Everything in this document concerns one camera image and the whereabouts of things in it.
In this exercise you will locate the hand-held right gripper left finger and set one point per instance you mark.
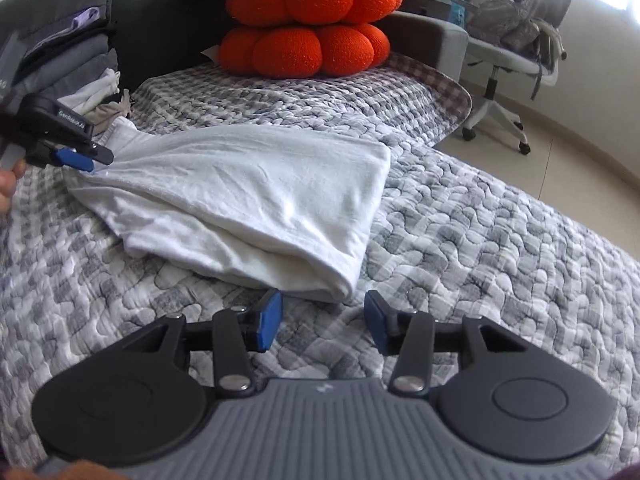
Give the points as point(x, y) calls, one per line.
point(270, 320)

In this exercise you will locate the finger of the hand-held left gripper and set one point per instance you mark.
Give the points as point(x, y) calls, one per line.
point(102, 154)
point(75, 160)

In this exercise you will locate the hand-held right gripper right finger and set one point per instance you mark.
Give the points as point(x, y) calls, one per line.
point(376, 324)

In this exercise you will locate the white t-shirt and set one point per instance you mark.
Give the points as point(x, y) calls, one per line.
point(250, 185)

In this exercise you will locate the stack of folded clothes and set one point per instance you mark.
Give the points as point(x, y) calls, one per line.
point(65, 60)

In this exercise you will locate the person's left hand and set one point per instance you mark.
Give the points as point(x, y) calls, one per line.
point(7, 185)

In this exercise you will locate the dark grey sofa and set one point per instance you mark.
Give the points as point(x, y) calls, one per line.
point(150, 25)

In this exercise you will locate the grey white quilted blanket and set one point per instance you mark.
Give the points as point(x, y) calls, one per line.
point(500, 260)

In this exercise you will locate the white office chair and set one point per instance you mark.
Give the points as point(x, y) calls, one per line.
point(500, 59)

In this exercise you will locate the light blue box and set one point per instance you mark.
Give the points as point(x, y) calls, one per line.
point(459, 7)

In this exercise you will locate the grey backpack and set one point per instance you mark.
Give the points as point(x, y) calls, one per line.
point(505, 15)

